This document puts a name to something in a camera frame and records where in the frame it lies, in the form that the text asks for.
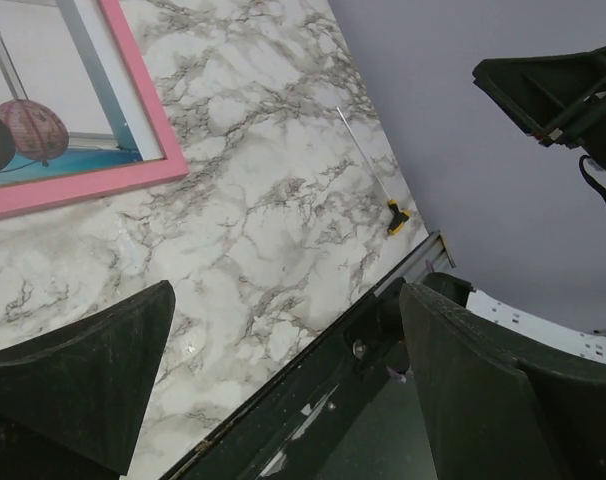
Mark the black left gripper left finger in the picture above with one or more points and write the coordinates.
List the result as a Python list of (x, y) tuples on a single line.
[(72, 401)]

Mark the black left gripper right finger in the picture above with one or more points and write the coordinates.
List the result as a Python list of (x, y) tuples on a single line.
[(498, 405)]

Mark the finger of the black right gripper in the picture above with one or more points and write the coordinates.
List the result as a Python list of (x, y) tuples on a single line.
[(555, 99)]

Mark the pink picture frame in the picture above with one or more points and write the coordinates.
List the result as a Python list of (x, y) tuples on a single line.
[(79, 114)]

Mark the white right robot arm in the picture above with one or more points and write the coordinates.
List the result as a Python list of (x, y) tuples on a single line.
[(591, 346)]

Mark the black mounting base rail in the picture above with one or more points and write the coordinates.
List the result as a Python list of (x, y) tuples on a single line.
[(291, 425)]

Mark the aluminium table rail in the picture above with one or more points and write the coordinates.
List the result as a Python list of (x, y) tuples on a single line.
[(431, 255)]

